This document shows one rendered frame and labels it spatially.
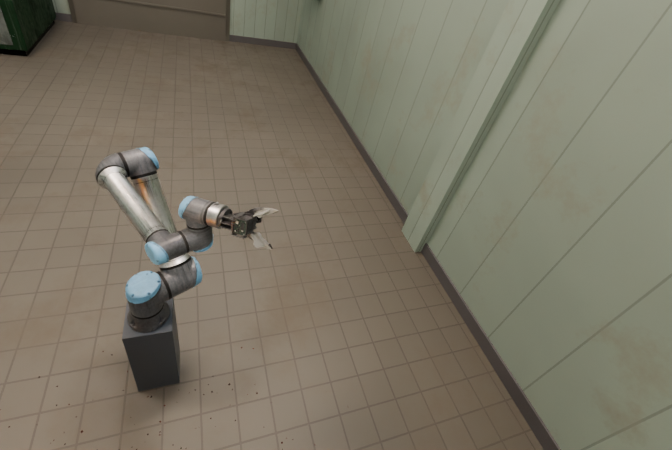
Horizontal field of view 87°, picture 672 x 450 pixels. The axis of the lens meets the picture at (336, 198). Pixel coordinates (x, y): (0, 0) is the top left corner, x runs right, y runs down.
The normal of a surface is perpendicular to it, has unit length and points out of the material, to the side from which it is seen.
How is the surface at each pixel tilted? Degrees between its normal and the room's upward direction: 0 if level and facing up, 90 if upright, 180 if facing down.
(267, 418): 0
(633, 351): 90
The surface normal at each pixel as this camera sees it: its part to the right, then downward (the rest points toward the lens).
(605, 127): -0.93, 0.04
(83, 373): 0.22, -0.76
